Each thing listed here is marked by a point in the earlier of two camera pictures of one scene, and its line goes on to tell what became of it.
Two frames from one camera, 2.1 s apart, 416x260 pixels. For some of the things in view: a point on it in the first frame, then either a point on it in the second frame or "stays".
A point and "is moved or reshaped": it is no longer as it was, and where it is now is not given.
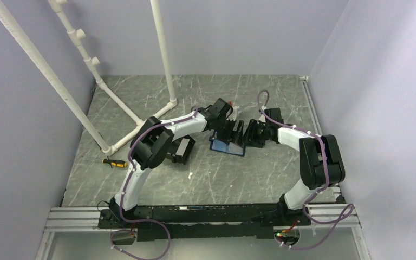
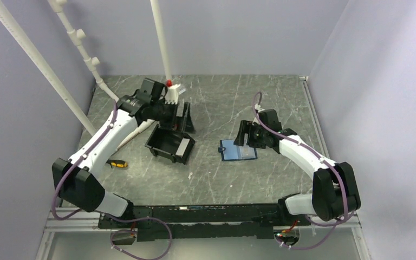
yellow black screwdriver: (111, 163) stays
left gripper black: (229, 137) -> (179, 123)
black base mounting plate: (200, 222) stays
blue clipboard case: (231, 148) is moved or reshaped
